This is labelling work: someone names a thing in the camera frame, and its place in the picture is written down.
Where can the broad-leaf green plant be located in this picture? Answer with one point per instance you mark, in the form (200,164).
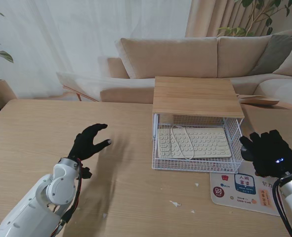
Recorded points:
(2,54)

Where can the printed white mouse pad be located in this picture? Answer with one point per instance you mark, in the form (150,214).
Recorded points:
(224,195)

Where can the beige drape curtain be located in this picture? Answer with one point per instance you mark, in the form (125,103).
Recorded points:
(205,17)

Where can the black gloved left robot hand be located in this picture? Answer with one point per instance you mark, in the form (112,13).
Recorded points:
(85,145)

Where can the black computer mouse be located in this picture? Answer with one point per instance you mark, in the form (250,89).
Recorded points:
(245,154)

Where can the tall green leafy plant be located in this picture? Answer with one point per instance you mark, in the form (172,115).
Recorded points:
(234,31)

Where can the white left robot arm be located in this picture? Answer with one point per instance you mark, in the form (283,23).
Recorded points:
(34,205)

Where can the tan woven planter basket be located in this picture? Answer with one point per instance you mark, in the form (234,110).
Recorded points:
(0,91)

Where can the grey sofa cushion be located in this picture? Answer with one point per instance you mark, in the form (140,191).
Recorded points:
(276,51)

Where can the beige fabric sofa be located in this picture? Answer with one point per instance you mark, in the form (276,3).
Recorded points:
(170,56)

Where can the white round-key keyboard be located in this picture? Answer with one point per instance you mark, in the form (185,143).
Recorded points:
(210,143)

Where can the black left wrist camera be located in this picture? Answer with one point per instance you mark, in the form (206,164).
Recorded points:
(86,172)

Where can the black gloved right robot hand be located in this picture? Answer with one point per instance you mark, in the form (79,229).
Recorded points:
(269,153)

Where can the sheer white curtain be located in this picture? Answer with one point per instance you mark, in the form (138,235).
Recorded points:
(61,37)

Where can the large white paper scrap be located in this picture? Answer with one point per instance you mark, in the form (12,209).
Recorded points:
(176,203)

